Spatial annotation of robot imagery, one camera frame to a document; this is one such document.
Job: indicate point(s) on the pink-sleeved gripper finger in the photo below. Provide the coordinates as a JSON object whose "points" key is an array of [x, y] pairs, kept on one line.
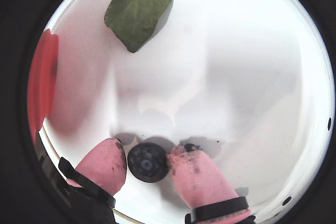
{"points": [[199, 179], [105, 166]]}

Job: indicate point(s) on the red collapsible silicone cup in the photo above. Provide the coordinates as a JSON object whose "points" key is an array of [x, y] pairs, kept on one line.
{"points": [[42, 82]]}

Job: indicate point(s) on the dark green leaf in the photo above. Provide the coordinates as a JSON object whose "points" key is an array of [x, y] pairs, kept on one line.
{"points": [[139, 9]]}

